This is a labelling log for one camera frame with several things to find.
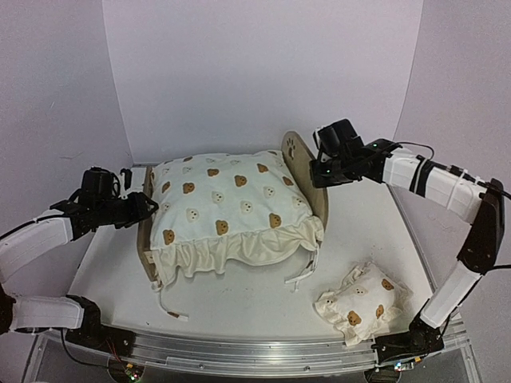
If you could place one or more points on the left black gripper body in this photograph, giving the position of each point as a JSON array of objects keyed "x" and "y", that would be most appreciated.
[{"x": 108, "y": 215}]

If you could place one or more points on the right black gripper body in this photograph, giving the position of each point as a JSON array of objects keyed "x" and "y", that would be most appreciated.
[{"x": 339, "y": 173}]

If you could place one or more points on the wooden pet bed frame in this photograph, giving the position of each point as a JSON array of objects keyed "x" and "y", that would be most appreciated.
[{"x": 311, "y": 179}]

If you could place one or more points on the large bear print cushion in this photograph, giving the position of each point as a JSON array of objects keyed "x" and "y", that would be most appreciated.
[{"x": 231, "y": 207}]

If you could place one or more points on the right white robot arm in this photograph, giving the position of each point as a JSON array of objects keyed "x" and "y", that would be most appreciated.
[{"x": 477, "y": 202}]

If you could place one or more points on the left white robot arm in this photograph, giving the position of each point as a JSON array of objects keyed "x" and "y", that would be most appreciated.
[{"x": 77, "y": 317}]

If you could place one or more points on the small bear print pillow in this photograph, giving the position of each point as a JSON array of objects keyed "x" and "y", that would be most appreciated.
[{"x": 367, "y": 302}]

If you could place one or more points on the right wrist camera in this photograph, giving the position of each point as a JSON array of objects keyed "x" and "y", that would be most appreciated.
[{"x": 317, "y": 137}]

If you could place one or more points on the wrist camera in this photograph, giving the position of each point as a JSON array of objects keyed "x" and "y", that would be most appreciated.
[
  {"x": 125, "y": 178},
  {"x": 317, "y": 137}
]

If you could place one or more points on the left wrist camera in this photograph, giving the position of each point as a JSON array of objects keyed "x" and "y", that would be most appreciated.
[{"x": 125, "y": 178}]

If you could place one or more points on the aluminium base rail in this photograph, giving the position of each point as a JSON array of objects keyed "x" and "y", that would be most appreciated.
[{"x": 239, "y": 339}]

